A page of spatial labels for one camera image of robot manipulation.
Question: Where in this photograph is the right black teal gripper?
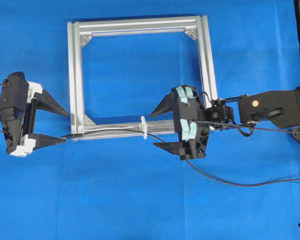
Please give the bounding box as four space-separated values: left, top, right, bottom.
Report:
150 85 210 160

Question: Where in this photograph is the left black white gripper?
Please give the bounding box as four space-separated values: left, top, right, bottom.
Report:
0 71 69 157

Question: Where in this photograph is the black USB cable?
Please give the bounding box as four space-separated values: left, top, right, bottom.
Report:
61 126 300 187

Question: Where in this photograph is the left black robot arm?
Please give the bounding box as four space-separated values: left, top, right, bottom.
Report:
0 71 69 157

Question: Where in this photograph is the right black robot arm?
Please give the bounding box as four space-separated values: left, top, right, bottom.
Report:
151 85 300 161

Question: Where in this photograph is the white zip tie loop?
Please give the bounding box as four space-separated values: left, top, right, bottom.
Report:
139 115 148 140

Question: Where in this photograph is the square aluminium extrusion frame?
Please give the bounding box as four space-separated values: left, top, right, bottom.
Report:
67 15 218 140

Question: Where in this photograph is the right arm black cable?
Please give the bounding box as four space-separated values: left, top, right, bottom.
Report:
191 91 300 138

